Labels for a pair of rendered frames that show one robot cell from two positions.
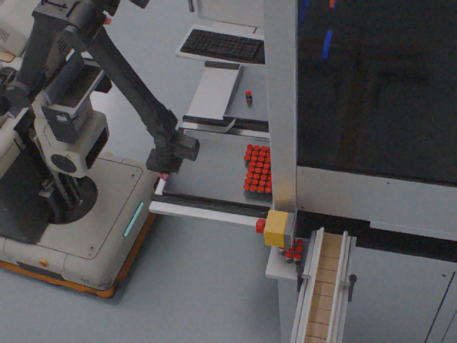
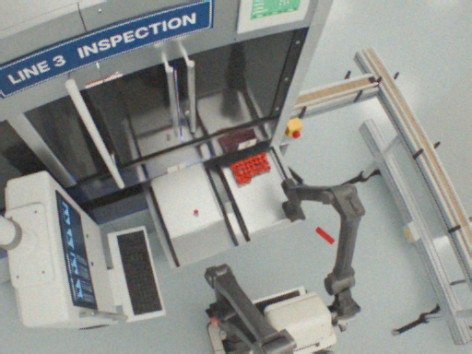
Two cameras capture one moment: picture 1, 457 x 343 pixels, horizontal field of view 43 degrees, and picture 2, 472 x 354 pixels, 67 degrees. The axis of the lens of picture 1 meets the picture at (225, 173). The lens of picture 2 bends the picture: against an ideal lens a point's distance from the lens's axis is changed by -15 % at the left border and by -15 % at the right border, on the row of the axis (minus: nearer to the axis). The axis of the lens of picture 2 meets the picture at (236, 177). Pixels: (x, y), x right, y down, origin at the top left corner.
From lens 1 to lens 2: 1.85 m
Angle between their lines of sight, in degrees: 57
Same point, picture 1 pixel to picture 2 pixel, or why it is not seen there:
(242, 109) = (206, 214)
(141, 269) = not seen: hidden behind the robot
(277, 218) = (292, 123)
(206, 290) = (253, 257)
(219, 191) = (275, 187)
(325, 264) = not seen: hidden behind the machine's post
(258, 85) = (178, 218)
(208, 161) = (258, 206)
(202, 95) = (207, 249)
